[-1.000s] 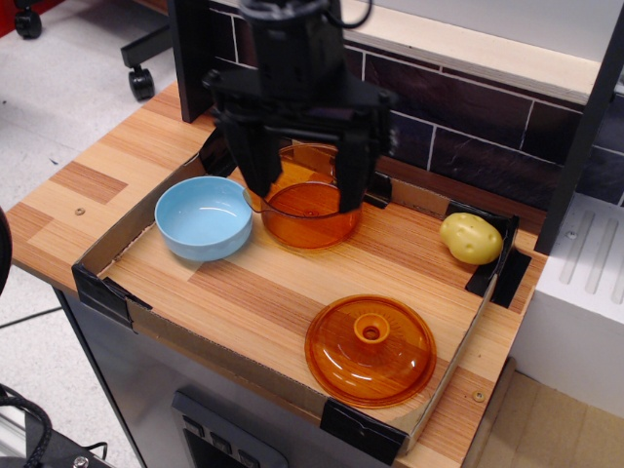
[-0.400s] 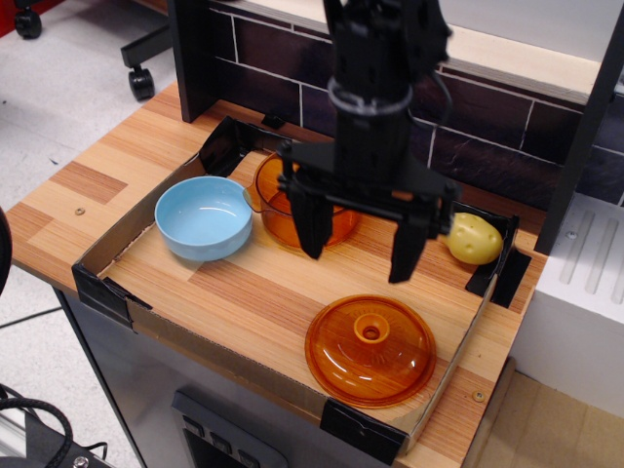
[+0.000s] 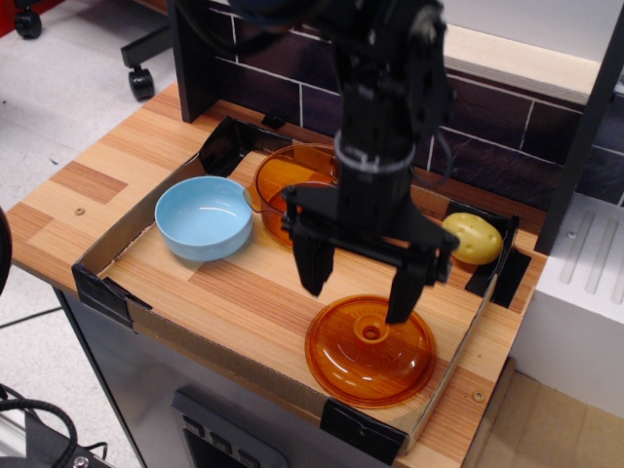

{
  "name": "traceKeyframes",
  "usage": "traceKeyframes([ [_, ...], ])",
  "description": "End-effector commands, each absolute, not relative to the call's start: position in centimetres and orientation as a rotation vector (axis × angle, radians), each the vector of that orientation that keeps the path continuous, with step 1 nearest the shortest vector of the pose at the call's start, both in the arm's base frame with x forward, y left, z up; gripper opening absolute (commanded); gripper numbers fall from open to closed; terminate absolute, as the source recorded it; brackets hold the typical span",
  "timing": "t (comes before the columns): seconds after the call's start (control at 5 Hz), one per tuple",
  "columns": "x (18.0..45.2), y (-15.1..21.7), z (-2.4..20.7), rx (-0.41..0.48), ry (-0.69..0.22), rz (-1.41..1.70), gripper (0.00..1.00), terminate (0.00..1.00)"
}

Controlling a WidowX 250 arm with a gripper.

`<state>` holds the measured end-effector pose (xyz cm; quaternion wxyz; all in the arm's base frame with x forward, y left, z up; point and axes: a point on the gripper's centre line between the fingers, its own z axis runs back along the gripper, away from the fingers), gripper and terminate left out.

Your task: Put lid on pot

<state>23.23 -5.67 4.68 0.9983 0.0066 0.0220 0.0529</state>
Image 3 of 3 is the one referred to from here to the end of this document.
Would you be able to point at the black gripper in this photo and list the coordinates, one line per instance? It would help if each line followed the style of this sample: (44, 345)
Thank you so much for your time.
(369, 212)

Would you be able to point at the orange transparent pot lid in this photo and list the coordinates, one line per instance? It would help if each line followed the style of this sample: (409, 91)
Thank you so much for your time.
(361, 360)

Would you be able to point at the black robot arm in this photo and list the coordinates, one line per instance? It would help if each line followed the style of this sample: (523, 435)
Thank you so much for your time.
(389, 61)

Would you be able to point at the orange transparent pot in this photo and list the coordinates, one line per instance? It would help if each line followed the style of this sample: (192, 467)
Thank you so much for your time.
(310, 164)

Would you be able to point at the yellow toy potato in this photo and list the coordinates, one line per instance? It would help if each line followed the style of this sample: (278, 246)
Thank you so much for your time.
(480, 242)

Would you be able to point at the cardboard fence with black tape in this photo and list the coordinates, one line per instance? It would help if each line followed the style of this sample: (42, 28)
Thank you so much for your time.
(177, 342)

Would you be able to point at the light blue bowl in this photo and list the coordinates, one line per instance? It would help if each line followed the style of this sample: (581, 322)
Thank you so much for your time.
(204, 218)

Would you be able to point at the white toy sink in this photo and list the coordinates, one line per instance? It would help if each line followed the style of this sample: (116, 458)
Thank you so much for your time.
(571, 338)

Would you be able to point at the toy oven control panel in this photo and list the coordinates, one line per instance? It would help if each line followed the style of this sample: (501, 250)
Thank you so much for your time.
(213, 441)

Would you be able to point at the black office chair base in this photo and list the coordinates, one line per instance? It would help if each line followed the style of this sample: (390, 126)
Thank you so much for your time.
(135, 54)

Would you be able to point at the black caster wheel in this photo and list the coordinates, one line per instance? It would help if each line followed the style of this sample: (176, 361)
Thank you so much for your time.
(28, 24)

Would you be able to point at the dark right shelf post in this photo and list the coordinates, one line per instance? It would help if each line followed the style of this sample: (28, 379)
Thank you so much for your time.
(583, 140)

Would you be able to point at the black shelf post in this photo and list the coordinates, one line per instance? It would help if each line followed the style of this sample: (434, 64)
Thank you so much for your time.
(193, 59)

